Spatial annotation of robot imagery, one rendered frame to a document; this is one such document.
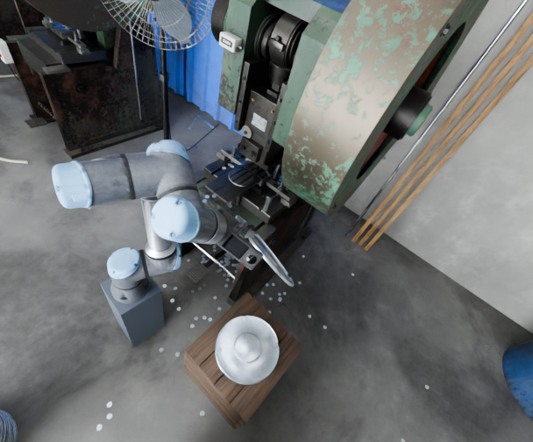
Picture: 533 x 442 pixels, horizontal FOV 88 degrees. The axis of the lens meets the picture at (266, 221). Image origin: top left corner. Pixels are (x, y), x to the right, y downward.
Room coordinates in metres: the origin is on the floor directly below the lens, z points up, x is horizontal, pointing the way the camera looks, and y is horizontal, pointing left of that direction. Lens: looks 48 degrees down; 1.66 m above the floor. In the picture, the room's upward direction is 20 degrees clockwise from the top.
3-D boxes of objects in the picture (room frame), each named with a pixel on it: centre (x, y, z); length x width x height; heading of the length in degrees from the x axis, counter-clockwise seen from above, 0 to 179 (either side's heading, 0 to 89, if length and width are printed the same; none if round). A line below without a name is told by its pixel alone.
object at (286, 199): (1.06, -0.02, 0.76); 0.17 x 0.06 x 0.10; 68
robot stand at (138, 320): (0.46, 0.45, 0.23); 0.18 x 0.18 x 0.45; 60
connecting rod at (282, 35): (1.12, 0.14, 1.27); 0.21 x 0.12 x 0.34; 158
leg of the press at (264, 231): (1.15, -0.16, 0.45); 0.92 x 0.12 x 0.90; 158
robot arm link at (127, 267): (0.46, 0.45, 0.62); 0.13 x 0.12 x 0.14; 132
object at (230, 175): (0.96, 0.21, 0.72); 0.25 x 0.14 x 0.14; 158
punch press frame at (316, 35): (1.26, 0.09, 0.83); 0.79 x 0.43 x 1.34; 158
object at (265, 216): (1.12, 0.14, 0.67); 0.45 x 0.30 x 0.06; 68
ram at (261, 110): (1.09, 0.16, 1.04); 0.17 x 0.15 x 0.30; 158
